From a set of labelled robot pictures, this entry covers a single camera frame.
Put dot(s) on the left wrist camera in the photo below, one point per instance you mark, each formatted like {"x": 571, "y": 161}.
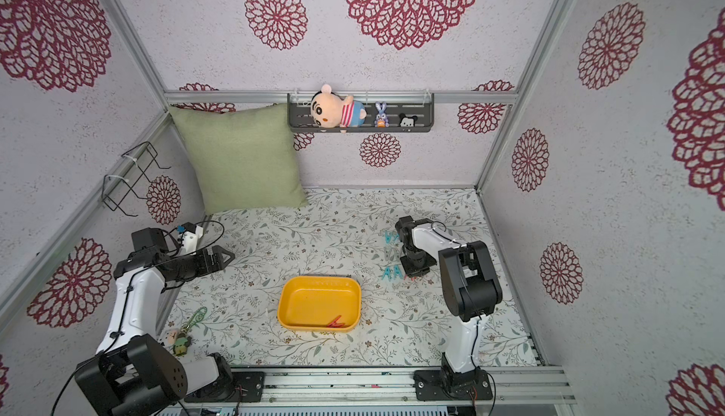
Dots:
{"x": 189, "y": 236}

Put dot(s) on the small blue rabbit figure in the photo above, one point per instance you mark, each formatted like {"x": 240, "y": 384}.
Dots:
{"x": 381, "y": 120}

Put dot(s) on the black white mouse figure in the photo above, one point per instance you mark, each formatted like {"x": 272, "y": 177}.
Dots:
{"x": 407, "y": 121}

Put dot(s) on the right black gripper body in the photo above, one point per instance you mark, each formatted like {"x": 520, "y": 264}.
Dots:
{"x": 416, "y": 266}

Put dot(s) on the grey clothespin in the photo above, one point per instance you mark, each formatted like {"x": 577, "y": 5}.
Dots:
{"x": 391, "y": 255}

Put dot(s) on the dark grey wall shelf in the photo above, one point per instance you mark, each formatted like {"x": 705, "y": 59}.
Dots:
{"x": 422, "y": 106}

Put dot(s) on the cartoon boy plush doll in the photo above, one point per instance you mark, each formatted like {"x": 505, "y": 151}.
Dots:
{"x": 328, "y": 110}

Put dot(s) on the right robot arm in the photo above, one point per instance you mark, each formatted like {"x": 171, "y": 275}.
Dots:
{"x": 471, "y": 291}

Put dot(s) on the yellow plastic storage box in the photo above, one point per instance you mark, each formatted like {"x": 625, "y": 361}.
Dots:
{"x": 310, "y": 303}

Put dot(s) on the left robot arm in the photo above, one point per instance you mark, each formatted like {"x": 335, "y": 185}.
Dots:
{"x": 132, "y": 373}

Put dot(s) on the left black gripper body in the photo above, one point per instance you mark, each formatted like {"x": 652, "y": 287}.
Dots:
{"x": 191, "y": 266}

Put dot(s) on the green cushion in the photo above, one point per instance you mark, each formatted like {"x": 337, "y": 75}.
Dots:
{"x": 243, "y": 159}

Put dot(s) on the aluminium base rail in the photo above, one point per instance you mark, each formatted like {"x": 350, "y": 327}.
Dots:
{"x": 306, "y": 387}

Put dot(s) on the green keychain toy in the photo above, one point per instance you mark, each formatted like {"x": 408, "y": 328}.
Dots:
{"x": 179, "y": 339}

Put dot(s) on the black wire wall rack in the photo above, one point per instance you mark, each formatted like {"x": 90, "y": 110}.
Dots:
{"x": 118, "y": 188}

